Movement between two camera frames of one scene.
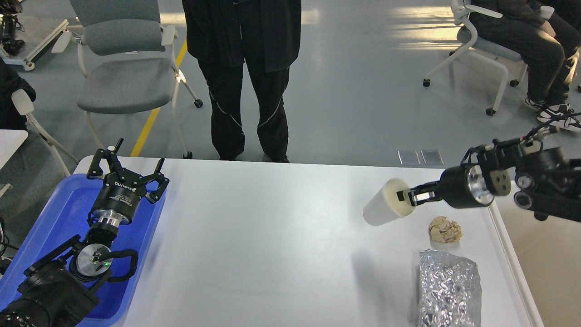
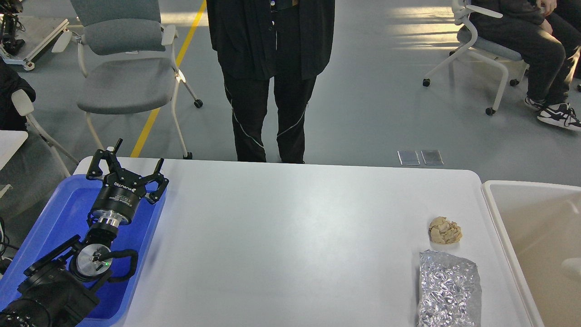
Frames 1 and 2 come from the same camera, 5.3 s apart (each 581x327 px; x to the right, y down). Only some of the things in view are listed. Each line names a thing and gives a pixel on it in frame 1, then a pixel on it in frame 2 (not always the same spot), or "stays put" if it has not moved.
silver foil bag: [450, 291] stays put
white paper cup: [383, 206] -> [573, 264]
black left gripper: [120, 197] stays put
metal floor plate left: [408, 157] stays put
